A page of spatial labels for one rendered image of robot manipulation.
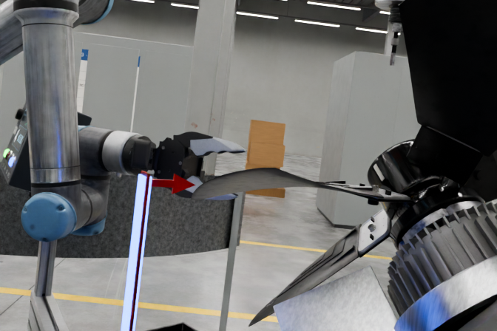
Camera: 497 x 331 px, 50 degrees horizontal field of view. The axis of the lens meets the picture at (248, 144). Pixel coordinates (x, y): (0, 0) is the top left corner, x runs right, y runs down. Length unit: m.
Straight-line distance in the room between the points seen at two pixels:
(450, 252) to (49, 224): 0.56
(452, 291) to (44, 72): 0.64
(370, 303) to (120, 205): 1.87
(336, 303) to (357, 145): 6.10
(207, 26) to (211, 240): 2.67
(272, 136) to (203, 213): 6.12
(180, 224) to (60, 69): 1.87
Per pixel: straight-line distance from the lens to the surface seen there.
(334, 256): 0.91
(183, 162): 0.87
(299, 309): 0.78
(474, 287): 0.67
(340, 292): 0.77
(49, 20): 0.88
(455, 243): 0.72
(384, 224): 0.88
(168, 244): 2.65
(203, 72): 4.98
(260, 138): 8.75
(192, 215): 2.69
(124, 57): 6.84
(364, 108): 6.84
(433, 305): 0.68
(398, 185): 0.82
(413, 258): 0.73
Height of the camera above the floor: 1.27
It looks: 3 degrees down
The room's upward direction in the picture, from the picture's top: 7 degrees clockwise
